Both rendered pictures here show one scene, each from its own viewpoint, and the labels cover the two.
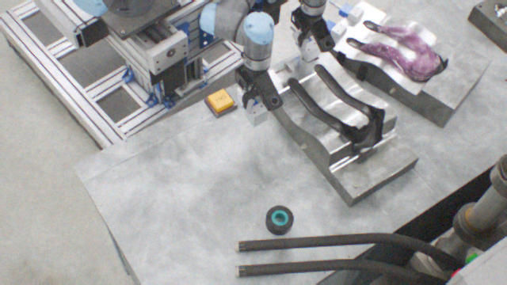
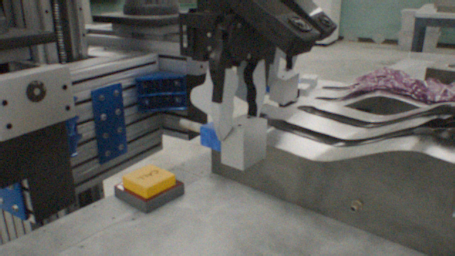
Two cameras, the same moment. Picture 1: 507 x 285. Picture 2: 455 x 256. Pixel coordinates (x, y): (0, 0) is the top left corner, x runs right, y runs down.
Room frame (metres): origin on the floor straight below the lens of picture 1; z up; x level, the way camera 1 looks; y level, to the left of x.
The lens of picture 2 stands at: (0.55, 0.12, 1.13)
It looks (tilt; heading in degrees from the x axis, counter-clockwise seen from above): 21 degrees down; 348
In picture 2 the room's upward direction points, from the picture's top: straight up
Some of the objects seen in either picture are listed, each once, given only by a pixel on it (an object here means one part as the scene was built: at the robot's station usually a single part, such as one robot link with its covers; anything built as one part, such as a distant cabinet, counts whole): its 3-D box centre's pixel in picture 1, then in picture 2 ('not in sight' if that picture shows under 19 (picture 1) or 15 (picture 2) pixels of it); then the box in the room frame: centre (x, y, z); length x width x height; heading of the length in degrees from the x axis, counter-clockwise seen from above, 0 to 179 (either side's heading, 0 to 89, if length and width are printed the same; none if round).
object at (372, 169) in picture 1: (336, 117); (381, 151); (1.07, -0.25, 0.87); 0.50 x 0.26 x 0.14; 38
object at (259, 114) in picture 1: (249, 104); (215, 133); (1.04, 0.02, 0.93); 0.13 x 0.05 x 0.05; 38
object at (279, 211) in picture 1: (279, 220); not in sight; (0.72, -0.09, 0.82); 0.08 x 0.08 x 0.04
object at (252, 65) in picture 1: (256, 56); not in sight; (1.02, 0.01, 1.17); 0.08 x 0.08 x 0.05
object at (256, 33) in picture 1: (257, 36); not in sight; (1.03, 0.01, 1.25); 0.09 x 0.08 x 0.11; 69
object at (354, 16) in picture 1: (344, 9); (291, 84); (1.55, -0.28, 0.86); 0.13 x 0.05 x 0.05; 55
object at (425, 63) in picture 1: (403, 47); (399, 83); (1.35, -0.47, 0.90); 0.26 x 0.18 x 0.08; 55
